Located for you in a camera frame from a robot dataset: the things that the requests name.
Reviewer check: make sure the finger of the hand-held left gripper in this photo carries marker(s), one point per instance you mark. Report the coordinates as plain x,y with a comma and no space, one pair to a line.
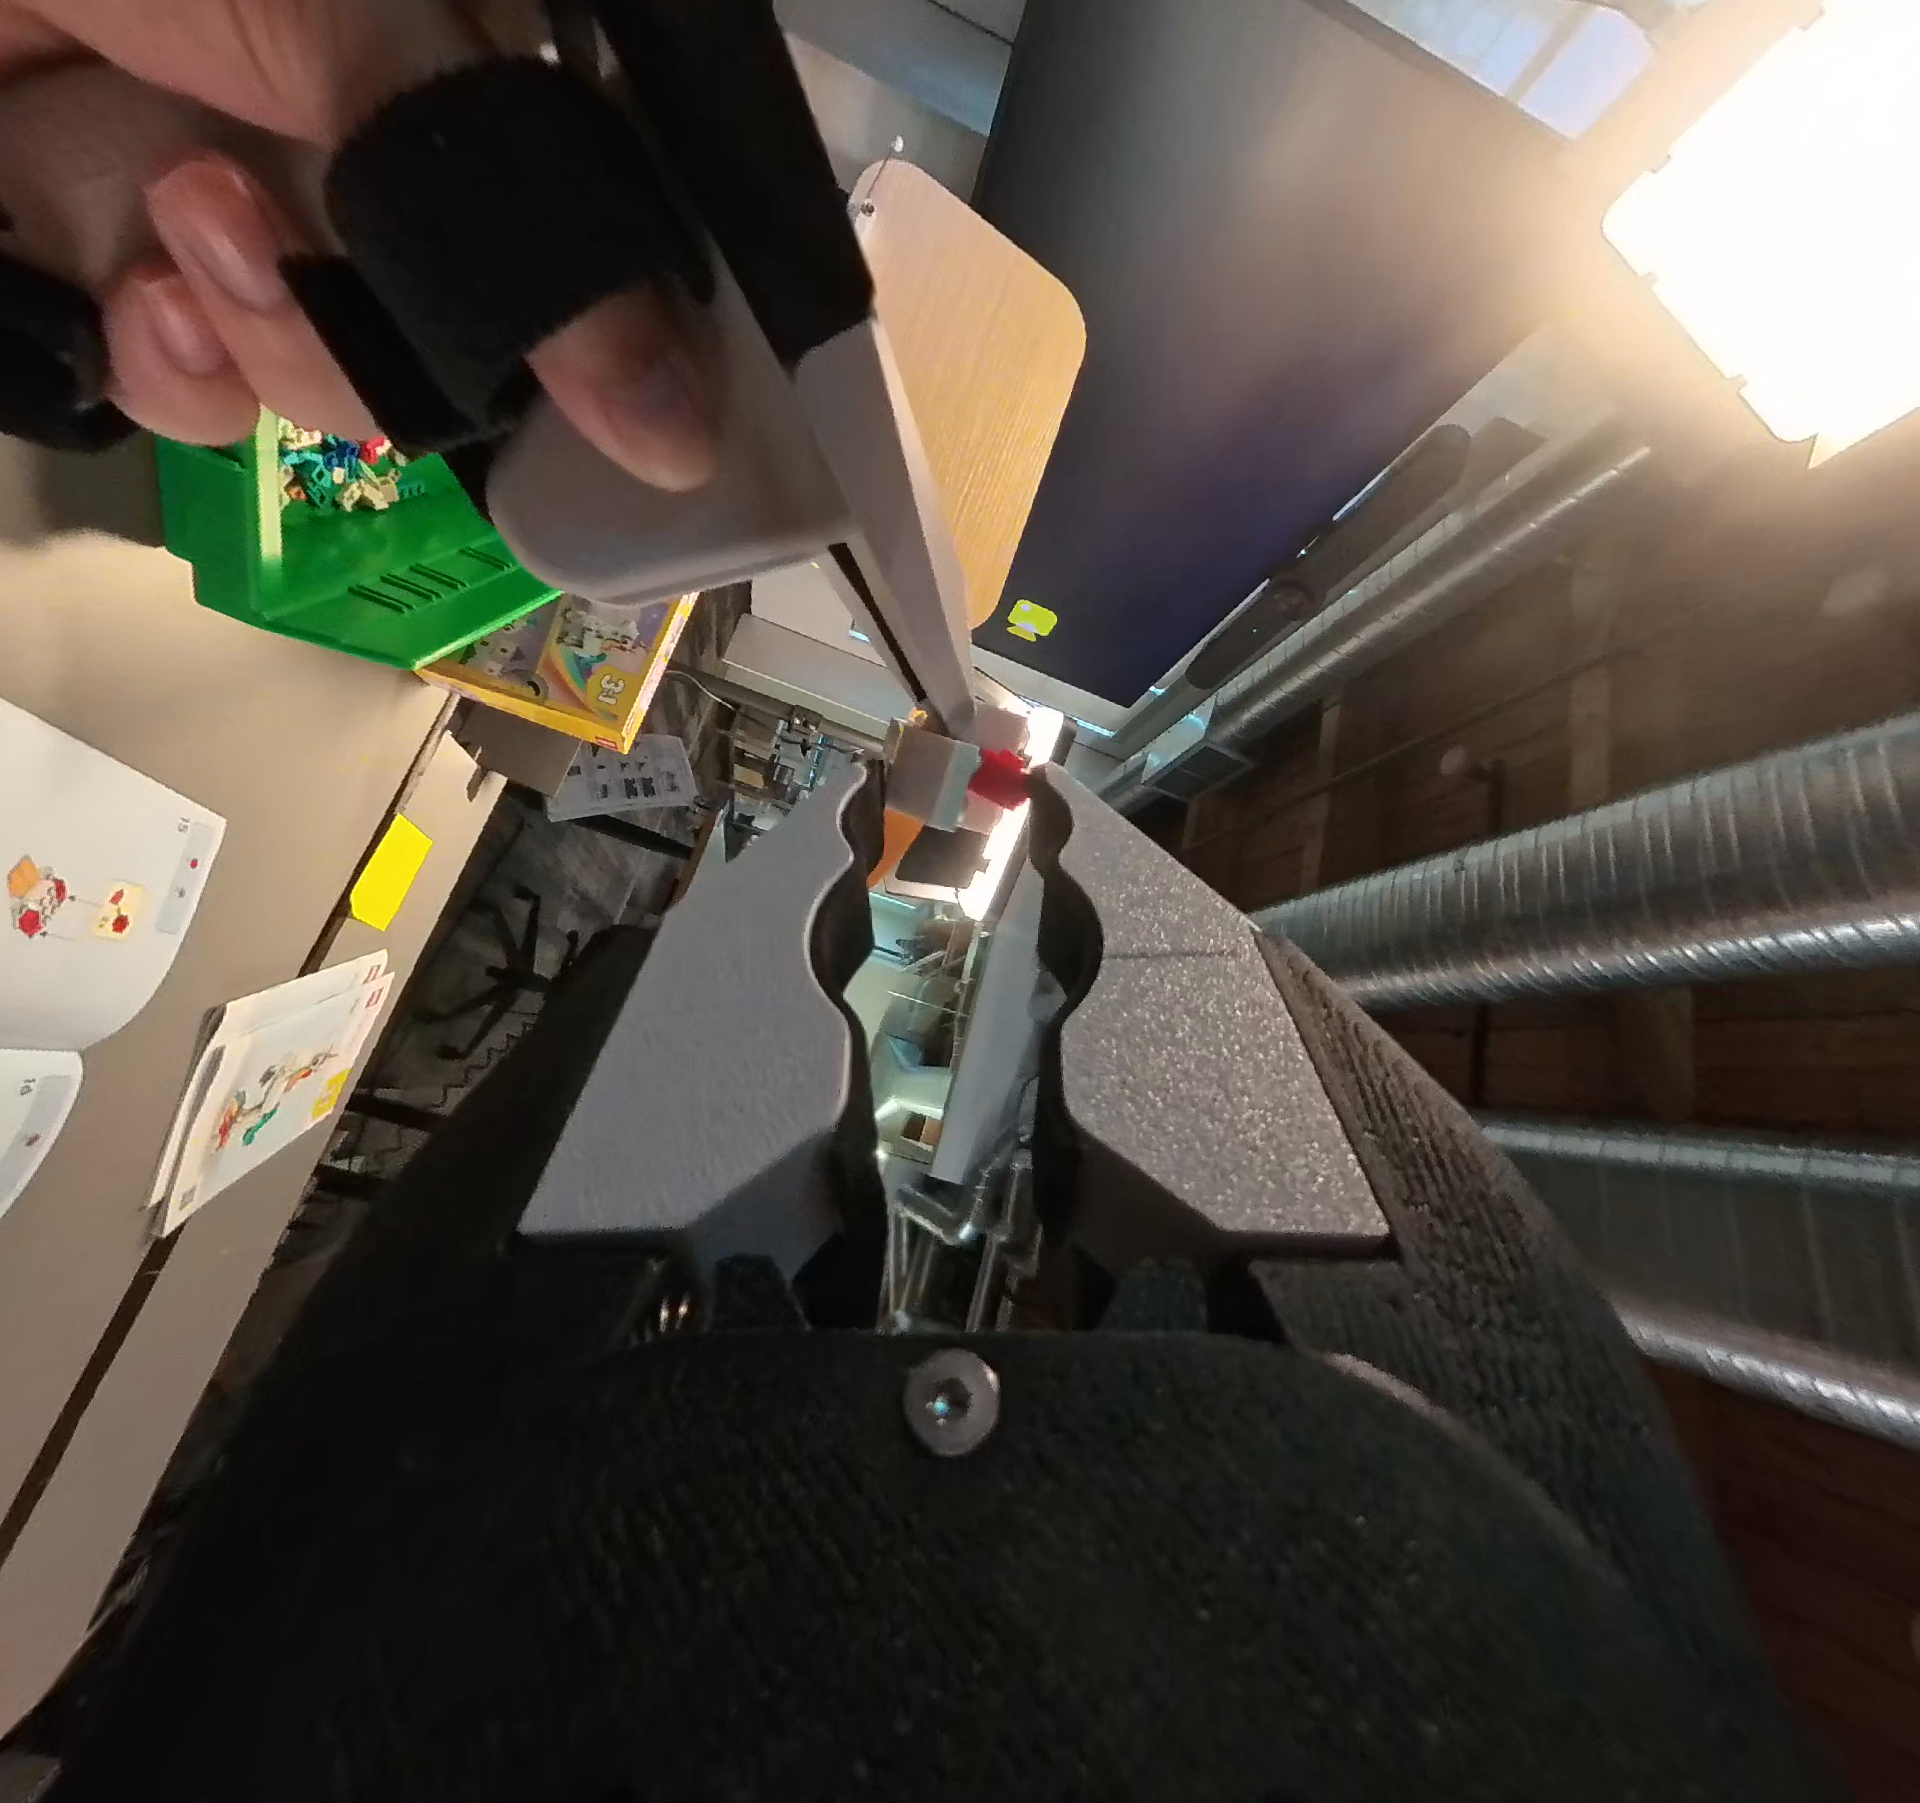
887,483

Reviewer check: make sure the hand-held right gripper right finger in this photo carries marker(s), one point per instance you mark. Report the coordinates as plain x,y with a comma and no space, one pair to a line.
1217,1082

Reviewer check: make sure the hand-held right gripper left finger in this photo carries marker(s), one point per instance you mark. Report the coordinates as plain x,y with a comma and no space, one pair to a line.
706,1053

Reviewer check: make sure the white lego head with red studs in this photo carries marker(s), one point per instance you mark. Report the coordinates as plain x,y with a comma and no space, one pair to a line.
939,783

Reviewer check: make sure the green plastic bin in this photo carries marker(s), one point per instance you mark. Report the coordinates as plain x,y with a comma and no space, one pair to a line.
345,588

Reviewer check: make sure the yellow lego set box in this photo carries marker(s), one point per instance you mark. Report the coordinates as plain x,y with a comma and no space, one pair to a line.
571,671

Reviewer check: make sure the pile of loose lego pieces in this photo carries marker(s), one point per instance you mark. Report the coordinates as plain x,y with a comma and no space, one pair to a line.
354,467

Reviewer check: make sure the person's left hand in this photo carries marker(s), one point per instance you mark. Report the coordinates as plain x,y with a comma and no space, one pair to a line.
226,19

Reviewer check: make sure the light wooden side table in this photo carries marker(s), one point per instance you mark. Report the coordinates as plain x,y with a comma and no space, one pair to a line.
975,379

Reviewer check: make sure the white printed paper sheet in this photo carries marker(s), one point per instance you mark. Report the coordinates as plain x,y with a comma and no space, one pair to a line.
623,780

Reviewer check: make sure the yellow sticky note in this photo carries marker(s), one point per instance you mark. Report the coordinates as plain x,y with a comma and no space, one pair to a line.
392,873

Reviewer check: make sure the large dark display screen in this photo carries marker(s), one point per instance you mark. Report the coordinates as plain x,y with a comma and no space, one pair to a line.
1274,333

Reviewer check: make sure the closed instruction booklet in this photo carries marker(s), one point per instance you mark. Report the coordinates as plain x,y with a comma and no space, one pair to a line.
271,1097

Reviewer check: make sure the black video bar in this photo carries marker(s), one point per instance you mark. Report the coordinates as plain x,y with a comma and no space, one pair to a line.
1320,557

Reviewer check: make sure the thin metal ceiling pipes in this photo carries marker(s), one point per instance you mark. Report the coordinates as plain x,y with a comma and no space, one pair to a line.
1426,588

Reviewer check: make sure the open instruction booklet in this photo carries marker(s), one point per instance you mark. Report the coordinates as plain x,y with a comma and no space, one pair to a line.
91,933

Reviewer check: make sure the bright light panel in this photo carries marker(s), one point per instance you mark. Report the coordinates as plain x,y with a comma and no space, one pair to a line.
1785,197

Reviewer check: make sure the large spiral metal duct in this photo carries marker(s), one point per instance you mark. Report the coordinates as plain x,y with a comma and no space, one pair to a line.
1650,859

